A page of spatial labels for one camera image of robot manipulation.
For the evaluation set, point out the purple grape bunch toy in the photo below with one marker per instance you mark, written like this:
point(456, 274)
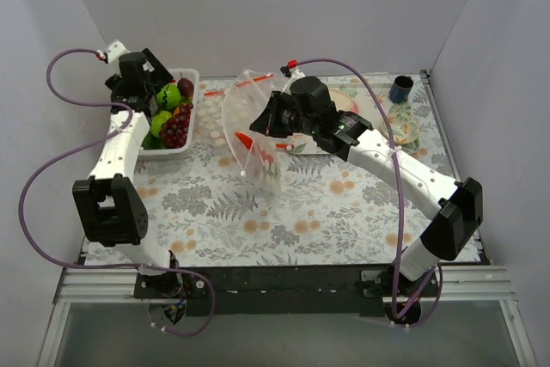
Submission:
point(174, 133)

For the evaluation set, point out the green lime toy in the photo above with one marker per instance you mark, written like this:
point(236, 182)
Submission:
point(158, 121)

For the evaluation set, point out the dotted zip bag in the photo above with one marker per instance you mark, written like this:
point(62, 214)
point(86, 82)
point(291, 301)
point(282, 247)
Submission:
point(245, 99)
point(209, 119)

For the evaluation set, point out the dark blue cup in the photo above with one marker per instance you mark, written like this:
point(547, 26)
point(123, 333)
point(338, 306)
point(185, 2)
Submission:
point(400, 89)

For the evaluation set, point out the orange carrot toy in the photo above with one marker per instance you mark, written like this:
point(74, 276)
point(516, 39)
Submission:
point(245, 140)

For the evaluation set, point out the floral tablecloth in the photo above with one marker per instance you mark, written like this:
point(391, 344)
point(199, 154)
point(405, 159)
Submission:
point(328, 212)

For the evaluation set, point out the floral serving tray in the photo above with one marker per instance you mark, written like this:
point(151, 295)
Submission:
point(305, 145)

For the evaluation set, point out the white plastic fruit basket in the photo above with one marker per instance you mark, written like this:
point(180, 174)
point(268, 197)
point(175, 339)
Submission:
point(153, 148)

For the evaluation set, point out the dotted zip top bag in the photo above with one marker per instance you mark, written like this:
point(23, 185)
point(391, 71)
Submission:
point(245, 99)

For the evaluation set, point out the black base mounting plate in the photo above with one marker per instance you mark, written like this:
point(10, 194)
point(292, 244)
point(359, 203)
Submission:
point(363, 290)

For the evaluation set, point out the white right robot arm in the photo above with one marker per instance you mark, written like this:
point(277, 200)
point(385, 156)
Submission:
point(454, 208)

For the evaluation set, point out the green watermelon ball toy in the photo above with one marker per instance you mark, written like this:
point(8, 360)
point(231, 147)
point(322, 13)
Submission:
point(168, 98)

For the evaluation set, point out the floral patterned bowl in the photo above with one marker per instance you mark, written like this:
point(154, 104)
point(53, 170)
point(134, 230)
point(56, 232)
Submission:
point(405, 128)

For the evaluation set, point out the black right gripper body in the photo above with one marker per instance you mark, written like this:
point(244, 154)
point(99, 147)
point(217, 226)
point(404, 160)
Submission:
point(266, 113)

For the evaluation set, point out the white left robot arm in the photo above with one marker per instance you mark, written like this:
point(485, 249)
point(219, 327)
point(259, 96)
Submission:
point(109, 206)

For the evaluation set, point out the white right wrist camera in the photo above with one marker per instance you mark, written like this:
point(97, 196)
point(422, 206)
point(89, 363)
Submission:
point(291, 70)

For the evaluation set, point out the pink beige round plate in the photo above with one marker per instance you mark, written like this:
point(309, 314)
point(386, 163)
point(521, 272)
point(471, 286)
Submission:
point(343, 101)

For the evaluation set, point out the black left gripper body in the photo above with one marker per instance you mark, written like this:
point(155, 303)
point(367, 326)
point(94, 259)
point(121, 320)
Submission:
point(154, 69)

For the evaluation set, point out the dark purple plum toy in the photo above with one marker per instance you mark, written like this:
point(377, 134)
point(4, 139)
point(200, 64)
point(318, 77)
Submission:
point(185, 87)

